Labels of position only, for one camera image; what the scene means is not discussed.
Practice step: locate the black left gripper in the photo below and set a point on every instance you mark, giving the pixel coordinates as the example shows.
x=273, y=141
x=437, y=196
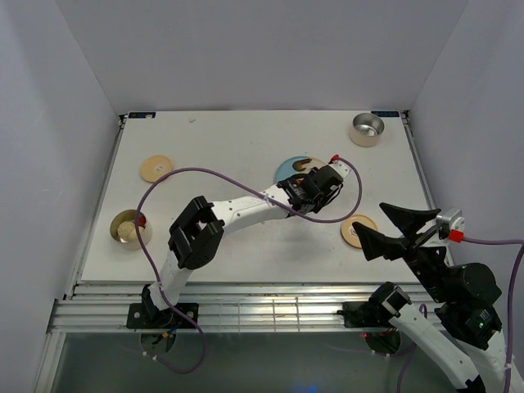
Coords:
x=323, y=201

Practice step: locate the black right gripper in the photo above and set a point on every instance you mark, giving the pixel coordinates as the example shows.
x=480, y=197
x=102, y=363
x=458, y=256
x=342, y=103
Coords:
x=374, y=243

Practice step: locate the white steamed bun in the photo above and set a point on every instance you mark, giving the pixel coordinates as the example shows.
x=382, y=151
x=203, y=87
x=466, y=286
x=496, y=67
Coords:
x=126, y=232

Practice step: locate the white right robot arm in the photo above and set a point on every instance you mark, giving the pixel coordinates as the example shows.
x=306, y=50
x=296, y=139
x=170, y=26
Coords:
x=476, y=349

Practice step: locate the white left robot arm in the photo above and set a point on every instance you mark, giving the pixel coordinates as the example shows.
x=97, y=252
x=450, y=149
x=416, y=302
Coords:
x=194, y=237

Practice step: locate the right steel lunch bowl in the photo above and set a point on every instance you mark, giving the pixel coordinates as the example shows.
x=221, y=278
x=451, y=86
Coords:
x=366, y=130

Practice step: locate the steel lunch bowl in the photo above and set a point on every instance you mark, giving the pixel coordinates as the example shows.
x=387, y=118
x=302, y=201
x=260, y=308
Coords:
x=366, y=130
x=130, y=215

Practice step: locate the left steel lunch bowl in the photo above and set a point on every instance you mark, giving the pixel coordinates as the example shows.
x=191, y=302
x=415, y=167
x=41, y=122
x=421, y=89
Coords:
x=130, y=215

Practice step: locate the dark brown curved food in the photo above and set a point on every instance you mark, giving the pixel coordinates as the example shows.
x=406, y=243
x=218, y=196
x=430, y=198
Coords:
x=301, y=165

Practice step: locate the blue and white plate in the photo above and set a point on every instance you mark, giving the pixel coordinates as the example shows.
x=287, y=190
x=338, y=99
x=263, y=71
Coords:
x=285, y=169

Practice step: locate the right wooden round lid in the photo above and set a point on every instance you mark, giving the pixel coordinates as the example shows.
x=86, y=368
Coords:
x=348, y=232

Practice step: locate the wooden round lid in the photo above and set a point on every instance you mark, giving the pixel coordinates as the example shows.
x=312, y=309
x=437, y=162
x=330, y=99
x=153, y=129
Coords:
x=348, y=232
x=154, y=167

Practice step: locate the right blue corner label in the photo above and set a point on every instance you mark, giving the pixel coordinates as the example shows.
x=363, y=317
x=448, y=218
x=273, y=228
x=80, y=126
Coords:
x=386, y=114

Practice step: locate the blue corner label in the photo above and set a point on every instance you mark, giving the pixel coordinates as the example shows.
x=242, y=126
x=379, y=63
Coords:
x=142, y=115
x=386, y=114

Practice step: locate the left wooden round lid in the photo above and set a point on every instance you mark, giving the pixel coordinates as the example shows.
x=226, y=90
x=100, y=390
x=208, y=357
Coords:
x=154, y=167

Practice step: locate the left blue corner label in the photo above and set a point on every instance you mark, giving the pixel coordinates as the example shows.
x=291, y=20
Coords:
x=142, y=115

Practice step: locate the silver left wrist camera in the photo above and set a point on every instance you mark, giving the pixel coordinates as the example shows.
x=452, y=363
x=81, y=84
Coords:
x=339, y=166

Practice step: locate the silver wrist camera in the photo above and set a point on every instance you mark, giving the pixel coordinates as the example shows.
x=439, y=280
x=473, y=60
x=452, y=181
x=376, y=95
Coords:
x=339, y=166
x=450, y=227

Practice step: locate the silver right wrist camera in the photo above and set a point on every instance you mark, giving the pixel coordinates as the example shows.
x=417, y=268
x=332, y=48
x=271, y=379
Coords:
x=450, y=227

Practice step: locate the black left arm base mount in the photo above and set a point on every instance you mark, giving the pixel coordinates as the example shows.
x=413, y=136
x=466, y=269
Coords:
x=144, y=315

